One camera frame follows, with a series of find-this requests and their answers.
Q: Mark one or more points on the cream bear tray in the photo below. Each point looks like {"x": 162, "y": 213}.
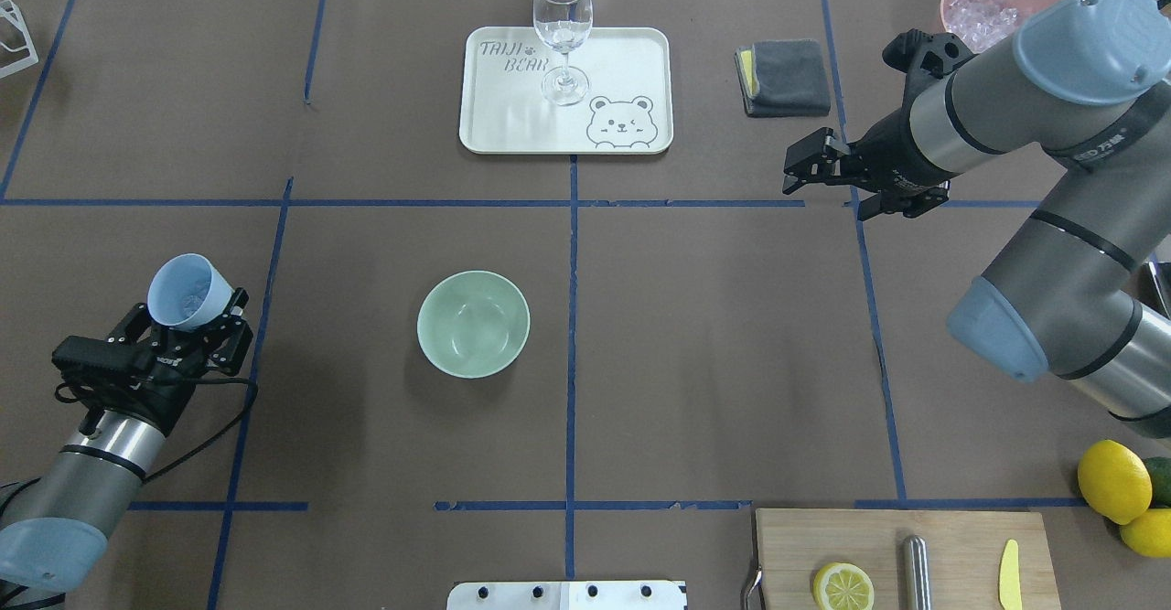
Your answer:
{"x": 628, "y": 111}

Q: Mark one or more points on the yellow plastic knife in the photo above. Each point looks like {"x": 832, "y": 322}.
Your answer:
{"x": 1009, "y": 583}

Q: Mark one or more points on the white wire cup rack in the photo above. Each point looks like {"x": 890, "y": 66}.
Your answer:
{"x": 18, "y": 50}

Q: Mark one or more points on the lemon half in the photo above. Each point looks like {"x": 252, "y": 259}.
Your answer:
{"x": 843, "y": 585}

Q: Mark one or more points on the light blue cup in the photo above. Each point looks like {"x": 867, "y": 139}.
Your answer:
{"x": 187, "y": 293}

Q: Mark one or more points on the pink bowl with ice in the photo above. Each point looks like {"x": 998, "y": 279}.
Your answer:
{"x": 981, "y": 24}

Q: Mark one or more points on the steel muddler black tip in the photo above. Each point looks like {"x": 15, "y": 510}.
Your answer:
{"x": 917, "y": 583}

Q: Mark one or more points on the clear wine glass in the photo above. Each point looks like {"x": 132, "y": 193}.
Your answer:
{"x": 563, "y": 25}

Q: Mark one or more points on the grey yellow folded cloth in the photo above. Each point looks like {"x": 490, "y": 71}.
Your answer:
{"x": 783, "y": 78}

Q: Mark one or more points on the green bowl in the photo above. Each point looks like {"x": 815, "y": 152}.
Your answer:
{"x": 473, "y": 324}

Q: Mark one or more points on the green avocado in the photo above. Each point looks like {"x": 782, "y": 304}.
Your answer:
{"x": 1158, "y": 468}

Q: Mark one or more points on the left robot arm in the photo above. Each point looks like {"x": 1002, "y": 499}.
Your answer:
{"x": 56, "y": 527}

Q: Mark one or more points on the yellow lemon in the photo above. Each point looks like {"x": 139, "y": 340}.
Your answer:
{"x": 1114, "y": 482}
{"x": 1148, "y": 535}

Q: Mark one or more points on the yellow lemon front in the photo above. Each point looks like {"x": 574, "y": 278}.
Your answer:
{"x": 1114, "y": 482}

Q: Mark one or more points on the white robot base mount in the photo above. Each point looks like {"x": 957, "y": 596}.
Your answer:
{"x": 604, "y": 594}

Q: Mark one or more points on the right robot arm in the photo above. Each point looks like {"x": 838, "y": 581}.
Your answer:
{"x": 1087, "y": 81}

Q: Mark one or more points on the yellow lemon back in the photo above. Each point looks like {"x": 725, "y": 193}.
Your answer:
{"x": 1148, "y": 535}

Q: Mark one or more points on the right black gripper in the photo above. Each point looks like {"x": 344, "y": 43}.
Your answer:
{"x": 889, "y": 155}

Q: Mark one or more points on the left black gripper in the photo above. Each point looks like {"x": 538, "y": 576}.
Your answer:
{"x": 157, "y": 390}

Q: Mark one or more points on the wooden cutting board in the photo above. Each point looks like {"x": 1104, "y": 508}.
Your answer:
{"x": 964, "y": 554}

